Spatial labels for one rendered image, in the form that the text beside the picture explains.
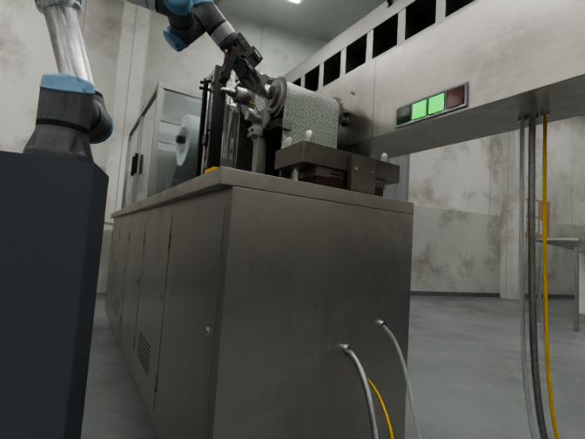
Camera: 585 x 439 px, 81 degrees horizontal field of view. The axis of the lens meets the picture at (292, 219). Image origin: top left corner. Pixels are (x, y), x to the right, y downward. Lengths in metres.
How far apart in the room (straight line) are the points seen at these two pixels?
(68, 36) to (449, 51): 1.11
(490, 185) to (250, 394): 7.34
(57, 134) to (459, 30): 1.11
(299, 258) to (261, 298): 0.14
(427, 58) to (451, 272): 6.06
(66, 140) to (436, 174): 6.46
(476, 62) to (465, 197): 6.32
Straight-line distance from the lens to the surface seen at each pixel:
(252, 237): 0.81
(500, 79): 1.09
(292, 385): 0.94
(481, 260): 7.63
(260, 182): 0.82
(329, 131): 1.31
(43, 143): 1.02
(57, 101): 1.05
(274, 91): 1.26
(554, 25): 1.09
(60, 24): 1.32
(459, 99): 1.13
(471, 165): 7.61
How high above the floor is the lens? 0.73
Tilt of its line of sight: 4 degrees up
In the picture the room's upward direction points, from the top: 4 degrees clockwise
